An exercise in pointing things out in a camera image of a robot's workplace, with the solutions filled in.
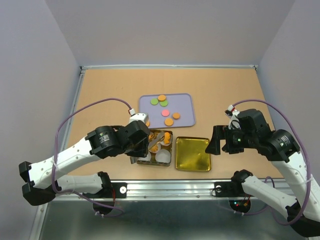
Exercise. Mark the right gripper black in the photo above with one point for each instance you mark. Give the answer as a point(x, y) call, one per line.
point(221, 132)

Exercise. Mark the tan round cookie bottom-middle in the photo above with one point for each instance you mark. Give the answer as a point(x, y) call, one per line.
point(168, 122)

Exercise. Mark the tan round cookie top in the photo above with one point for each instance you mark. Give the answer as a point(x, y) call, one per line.
point(161, 98)

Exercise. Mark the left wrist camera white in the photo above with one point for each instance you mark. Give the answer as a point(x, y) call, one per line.
point(139, 117)

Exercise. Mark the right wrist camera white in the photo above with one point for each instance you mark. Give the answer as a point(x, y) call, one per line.
point(232, 114)

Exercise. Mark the tan round cookie right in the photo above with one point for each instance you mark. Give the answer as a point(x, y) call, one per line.
point(176, 116)

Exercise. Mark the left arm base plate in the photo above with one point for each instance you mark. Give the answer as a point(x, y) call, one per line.
point(117, 190)

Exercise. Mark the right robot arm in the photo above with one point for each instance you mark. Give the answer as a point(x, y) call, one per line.
point(302, 209)

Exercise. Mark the gold tin lid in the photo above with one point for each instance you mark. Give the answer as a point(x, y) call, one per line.
point(190, 155)

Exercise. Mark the white paper cup top-right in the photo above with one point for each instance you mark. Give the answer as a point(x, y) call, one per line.
point(162, 141)

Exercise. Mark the white paper cup bottom-left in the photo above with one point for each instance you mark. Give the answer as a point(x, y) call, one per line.
point(147, 158)

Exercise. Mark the pink round cookie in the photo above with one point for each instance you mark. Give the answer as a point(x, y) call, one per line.
point(165, 113)

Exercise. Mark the gold cookie tin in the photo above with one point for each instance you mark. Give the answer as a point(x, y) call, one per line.
point(155, 149)

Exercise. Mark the aluminium frame rail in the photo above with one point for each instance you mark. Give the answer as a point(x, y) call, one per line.
point(159, 188)

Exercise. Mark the swirl butter cookie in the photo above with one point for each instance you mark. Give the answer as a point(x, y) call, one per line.
point(155, 148)

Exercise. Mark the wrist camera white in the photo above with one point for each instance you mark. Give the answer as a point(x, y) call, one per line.
point(139, 117)
point(232, 114)

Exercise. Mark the green round cookie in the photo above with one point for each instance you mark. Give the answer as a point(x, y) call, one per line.
point(163, 103)
point(154, 101)

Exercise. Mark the orange fish cookie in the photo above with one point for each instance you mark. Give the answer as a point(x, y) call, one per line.
point(167, 138)
point(151, 137)

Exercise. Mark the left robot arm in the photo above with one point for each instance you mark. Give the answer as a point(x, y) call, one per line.
point(48, 178)

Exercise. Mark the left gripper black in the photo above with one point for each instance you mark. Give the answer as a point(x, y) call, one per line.
point(143, 150)

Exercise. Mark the metal tongs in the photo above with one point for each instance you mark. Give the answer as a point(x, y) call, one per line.
point(158, 139)

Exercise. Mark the white paper cup bottom-right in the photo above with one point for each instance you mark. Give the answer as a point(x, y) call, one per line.
point(163, 156)

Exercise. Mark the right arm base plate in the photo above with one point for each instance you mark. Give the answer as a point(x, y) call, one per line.
point(227, 189)

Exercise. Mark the lavender plastic tray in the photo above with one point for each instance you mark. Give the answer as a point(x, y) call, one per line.
point(181, 103)

